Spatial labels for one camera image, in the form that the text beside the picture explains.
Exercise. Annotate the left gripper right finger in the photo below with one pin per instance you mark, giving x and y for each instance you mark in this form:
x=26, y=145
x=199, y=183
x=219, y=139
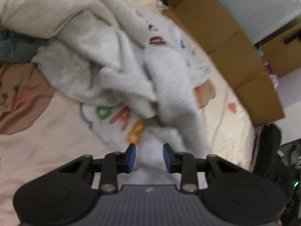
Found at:
x=188, y=166

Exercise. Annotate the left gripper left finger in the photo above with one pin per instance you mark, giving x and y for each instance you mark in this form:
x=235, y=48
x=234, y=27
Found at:
x=84, y=168

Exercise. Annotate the light grey sweatshirt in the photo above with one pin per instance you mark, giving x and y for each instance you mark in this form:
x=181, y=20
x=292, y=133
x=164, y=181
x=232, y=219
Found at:
x=133, y=64

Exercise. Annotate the cream cartoon print bedsheet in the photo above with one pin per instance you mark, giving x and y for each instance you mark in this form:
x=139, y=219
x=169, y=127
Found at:
x=63, y=132

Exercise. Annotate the dark grey pillow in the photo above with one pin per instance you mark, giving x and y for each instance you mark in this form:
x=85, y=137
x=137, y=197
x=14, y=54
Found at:
x=18, y=48

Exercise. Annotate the flattened brown cardboard box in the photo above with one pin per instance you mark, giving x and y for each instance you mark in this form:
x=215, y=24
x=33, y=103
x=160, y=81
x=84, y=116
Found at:
x=212, y=27

